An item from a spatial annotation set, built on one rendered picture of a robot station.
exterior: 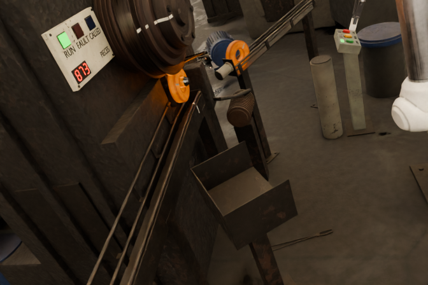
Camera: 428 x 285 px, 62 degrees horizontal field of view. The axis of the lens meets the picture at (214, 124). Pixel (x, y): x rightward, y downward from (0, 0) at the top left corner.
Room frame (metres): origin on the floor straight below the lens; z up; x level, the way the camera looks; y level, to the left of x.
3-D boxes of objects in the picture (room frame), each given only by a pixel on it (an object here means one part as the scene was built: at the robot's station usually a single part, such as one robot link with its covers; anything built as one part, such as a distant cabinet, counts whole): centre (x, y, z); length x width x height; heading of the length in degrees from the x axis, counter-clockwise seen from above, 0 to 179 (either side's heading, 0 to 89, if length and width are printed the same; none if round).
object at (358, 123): (1.80, -0.85, 0.31); 0.24 x 0.16 x 0.62; 159
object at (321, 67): (1.82, -0.69, 0.26); 0.12 x 0.12 x 0.52
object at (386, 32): (2.10, -1.22, 0.22); 0.32 x 0.32 x 0.43
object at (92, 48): (1.16, 0.30, 1.15); 0.26 x 0.02 x 0.18; 159
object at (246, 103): (1.69, -0.17, 0.27); 0.22 x 0.13 x 0.53; 159
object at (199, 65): (1.66, 0.01, 0.68); 0.11 x 0.08 x 0.24; 69
